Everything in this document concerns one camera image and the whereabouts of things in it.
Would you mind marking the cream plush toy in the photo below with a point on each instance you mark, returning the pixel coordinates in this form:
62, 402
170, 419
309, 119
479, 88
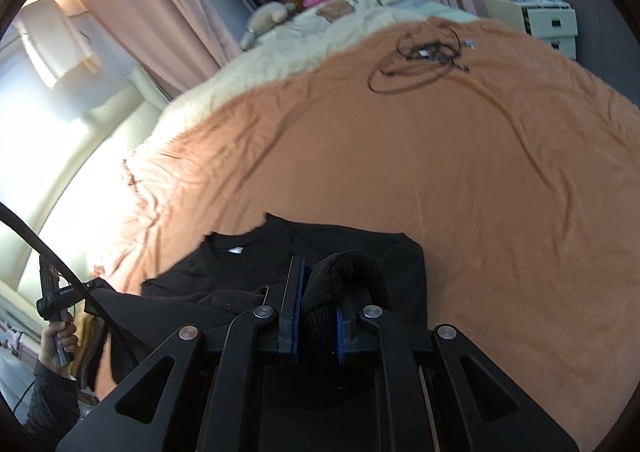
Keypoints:
265, 18

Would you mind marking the black long sleeve shirt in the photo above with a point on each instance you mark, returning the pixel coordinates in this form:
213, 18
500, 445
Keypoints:
350, 242

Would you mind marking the white hanging garment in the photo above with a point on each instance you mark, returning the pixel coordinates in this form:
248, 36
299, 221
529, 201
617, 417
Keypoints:
55, 40

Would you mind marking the person's left forearm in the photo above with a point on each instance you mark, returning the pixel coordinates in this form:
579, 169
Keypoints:
50, 402

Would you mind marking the person's left hand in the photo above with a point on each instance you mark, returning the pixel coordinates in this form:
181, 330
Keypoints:
52, 339

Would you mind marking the orange bed blanket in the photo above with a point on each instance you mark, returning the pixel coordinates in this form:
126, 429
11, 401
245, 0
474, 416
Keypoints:
450, 182

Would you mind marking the cream upholstered headboard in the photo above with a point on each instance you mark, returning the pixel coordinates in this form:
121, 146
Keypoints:
125, 127

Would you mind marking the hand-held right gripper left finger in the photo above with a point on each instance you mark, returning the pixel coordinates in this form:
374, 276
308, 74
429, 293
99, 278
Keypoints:
294, 312

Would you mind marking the cream duvet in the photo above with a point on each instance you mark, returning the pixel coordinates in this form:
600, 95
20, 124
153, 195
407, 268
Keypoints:
225, 82

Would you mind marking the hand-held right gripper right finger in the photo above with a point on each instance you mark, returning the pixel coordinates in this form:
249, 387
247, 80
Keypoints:
342, 334

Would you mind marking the white nightstand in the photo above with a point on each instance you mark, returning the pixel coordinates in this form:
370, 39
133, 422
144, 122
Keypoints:
550, 23

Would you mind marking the brown teddy bear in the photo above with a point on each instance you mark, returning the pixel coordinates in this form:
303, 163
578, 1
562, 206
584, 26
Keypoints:
336, 10

